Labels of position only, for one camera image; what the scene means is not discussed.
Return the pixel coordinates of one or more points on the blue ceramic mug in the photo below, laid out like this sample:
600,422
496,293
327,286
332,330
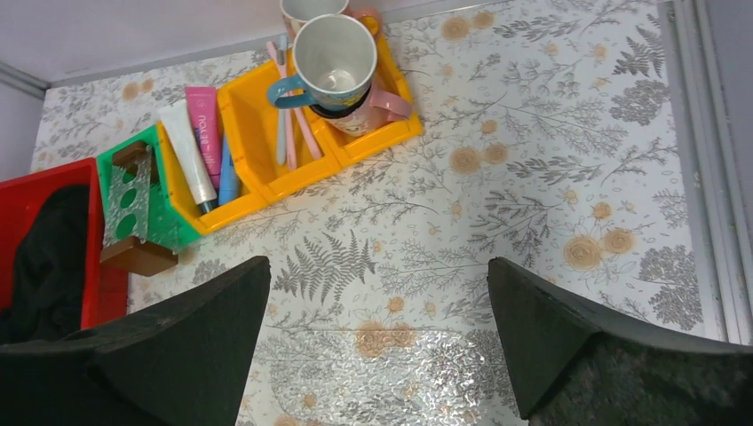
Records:
335,57

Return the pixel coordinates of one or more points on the blue toothpaste tube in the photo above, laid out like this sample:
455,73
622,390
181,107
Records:
229,183

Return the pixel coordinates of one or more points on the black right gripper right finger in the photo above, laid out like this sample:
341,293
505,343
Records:
572,361

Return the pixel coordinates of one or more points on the pink pumpkin-face mug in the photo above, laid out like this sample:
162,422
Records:
377,108

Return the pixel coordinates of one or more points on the yellow bin with toothpaste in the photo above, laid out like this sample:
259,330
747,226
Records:
182,201

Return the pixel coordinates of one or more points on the red plastic tray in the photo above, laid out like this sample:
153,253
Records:
105,290

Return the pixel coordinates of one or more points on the pink toothbrush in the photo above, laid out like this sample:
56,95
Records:
291,159
307,133

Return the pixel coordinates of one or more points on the floral orange-handled mug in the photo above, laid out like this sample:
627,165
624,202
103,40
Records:
296,13

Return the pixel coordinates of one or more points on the yellow bin with toothbrushes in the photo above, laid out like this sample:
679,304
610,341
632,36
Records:
251,125

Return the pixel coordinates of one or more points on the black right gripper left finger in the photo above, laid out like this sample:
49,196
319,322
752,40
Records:
182,361

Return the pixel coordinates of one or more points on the black cloth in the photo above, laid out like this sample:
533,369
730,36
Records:
48,271

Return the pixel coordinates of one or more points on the white toothpaste tube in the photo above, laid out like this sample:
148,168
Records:
176,121

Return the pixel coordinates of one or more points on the pink toothpaste tube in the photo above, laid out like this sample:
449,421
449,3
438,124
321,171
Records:
202,105

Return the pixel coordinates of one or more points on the yellow bin with mugs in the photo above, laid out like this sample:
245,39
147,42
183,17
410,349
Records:
349,150

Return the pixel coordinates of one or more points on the green plastic bin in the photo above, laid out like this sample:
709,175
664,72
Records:
165,221

